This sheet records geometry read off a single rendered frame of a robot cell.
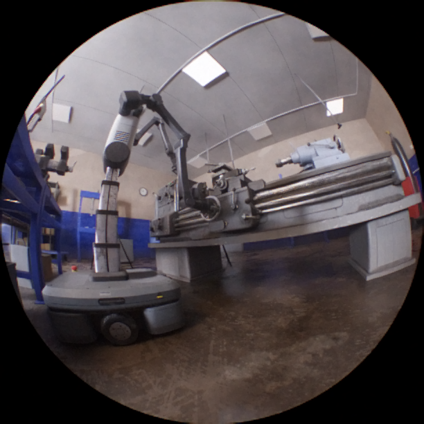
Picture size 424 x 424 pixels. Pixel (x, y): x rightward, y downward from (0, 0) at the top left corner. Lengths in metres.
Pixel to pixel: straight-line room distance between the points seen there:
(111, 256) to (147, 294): 0.27
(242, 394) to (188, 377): 0.17
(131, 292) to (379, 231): 1.39
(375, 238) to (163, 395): 1.26
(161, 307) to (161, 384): 0.33
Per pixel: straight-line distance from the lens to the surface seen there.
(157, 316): 0.65
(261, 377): 0.52
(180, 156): 0.87
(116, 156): 0.86
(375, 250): 1.16
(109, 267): 0.76
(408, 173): 3.05
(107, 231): 0.77
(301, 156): 1.38
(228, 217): 1.07
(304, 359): 0.57
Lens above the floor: 0.43
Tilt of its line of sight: 12 degrees up
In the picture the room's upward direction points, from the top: 5 degrees counter-clockwise
